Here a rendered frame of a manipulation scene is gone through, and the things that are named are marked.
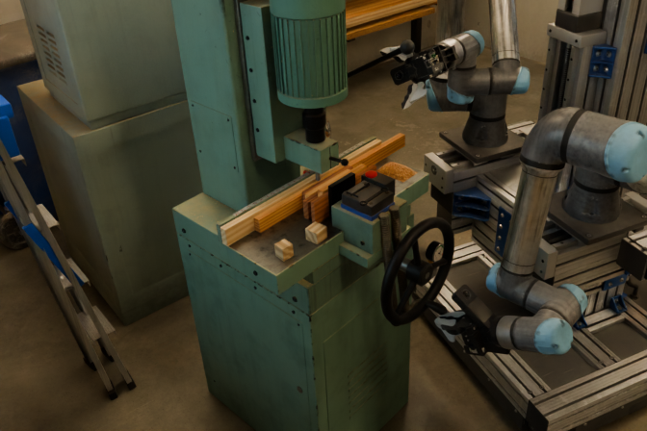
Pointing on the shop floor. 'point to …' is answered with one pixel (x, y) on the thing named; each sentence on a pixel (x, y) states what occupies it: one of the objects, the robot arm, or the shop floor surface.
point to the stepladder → (97, 323)
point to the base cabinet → (297, 350)
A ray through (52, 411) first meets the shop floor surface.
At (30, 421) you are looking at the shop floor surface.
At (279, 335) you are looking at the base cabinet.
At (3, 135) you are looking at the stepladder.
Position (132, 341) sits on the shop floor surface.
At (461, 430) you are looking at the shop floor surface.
